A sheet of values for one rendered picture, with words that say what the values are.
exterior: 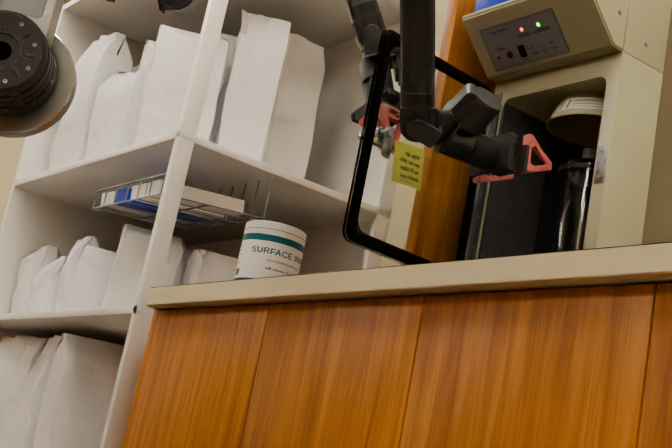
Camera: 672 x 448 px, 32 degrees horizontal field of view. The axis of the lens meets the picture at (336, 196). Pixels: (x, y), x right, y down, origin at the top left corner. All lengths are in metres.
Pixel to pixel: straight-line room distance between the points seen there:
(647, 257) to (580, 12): 0.71
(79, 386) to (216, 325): 0.86
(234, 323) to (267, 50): 1.08
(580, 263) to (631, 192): 0.51
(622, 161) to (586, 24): 0.25
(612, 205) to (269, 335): 0.67
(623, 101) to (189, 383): 1.01
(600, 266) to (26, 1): 1.02
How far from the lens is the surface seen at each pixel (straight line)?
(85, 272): 3.21
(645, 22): 2.19
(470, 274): 1.74
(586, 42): 2.14
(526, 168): 1.99
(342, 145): 3.48
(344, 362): 1.98
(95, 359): 3.20
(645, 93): 2.15
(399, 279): 1.86
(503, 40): 2.25
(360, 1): 2.23
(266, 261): 2.37
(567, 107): 2.19
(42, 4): 1.99
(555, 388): 1.61
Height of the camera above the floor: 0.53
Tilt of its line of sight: 15 degrees up
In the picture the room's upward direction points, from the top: 11 degrees clockwise
